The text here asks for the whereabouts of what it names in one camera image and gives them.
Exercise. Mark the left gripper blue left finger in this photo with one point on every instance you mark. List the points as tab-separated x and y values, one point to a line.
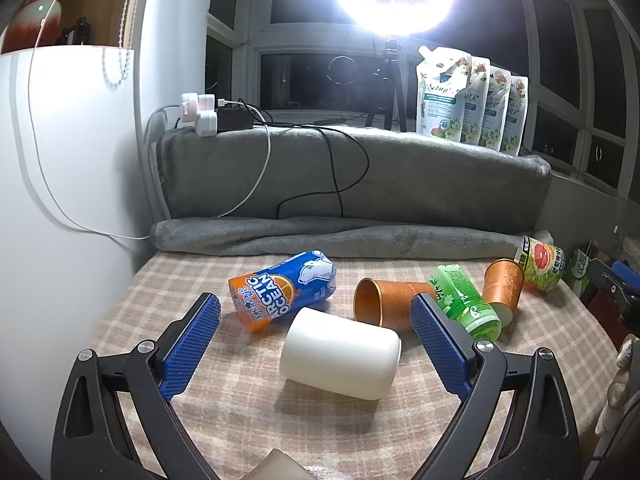
91	439

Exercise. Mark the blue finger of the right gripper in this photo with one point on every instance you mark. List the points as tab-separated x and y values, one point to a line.
619	282

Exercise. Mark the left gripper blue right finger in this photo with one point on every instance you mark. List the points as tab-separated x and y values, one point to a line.
539	438

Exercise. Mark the orange blue Arctic Ocean can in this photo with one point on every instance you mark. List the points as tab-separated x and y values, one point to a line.
298	282

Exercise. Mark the grapefruit label green cup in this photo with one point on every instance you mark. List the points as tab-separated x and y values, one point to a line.
543	264

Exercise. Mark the orange cup white base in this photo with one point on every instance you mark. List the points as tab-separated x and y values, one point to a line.
503	284

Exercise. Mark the green tea cup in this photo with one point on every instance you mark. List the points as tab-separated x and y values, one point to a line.
458	298

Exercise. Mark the orange cup lying left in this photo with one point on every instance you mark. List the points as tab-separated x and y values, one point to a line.
387	304

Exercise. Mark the white plastic cup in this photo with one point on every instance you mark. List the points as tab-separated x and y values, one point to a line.
339	355

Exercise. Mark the green paper bag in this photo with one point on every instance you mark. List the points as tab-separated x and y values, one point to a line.
575	274

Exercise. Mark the plaid tablecloth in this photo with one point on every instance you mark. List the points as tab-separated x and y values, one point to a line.
239	410

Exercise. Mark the grey blanket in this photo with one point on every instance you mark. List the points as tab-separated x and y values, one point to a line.
349	192

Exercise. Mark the black tripod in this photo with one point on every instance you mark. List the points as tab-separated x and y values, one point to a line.
388	92

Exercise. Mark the white power strip with plugs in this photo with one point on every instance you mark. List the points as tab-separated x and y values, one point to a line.
200	111

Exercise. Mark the black power adapter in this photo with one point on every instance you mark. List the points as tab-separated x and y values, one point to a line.
233	116

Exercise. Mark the red white vase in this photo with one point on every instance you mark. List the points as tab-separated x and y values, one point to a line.
34	19

